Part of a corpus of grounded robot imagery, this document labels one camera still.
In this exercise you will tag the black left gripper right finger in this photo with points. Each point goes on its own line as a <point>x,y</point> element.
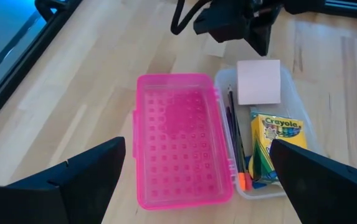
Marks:
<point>321,193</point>

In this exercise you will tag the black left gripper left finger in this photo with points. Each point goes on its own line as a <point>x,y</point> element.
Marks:
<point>72,193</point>

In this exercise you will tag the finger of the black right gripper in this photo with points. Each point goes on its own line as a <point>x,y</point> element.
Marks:
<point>260,39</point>
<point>225,25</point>

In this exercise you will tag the pink sticky note pad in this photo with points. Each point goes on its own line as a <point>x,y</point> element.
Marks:
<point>259,82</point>

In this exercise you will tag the yellow Crayola crayon box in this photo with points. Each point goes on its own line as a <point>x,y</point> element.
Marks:
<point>274,130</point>

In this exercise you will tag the pink plastic box lid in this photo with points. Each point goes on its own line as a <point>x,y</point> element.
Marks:
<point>178,140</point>

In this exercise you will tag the clear plastic box base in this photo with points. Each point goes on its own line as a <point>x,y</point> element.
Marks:
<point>293,102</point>

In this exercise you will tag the black aluminium table frame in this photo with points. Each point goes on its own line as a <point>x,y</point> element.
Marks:
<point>10,93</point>

